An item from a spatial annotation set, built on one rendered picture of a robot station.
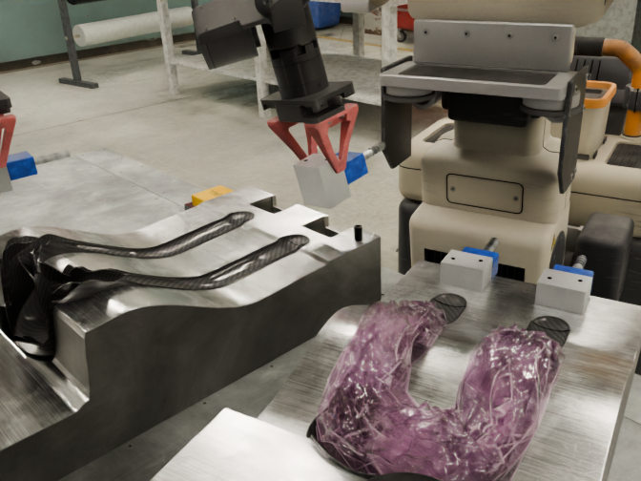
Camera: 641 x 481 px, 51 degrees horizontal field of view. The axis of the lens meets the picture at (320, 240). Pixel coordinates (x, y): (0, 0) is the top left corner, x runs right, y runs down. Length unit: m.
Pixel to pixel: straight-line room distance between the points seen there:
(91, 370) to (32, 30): 6.84
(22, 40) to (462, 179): 6.54
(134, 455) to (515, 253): 0.63
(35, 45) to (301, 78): 6.70
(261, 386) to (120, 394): 0.15
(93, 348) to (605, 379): 0.43
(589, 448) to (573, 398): 0.05
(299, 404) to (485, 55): 0.59
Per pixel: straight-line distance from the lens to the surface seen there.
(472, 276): 0.77
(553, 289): 0.75
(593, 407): 0.57
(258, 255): 0.81
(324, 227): 0.88
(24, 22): 7.37
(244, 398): 0.72
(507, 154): 1.08
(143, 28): 6.63
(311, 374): 0.60
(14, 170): 1.09
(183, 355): 0.68
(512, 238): 1.05
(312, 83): 0.78
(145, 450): 0.68
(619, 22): 6.18
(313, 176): 0.80
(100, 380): 0.65
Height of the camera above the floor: 1.24
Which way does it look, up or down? 26 degrees down
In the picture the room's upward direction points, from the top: 3 degrees counter-clockwise
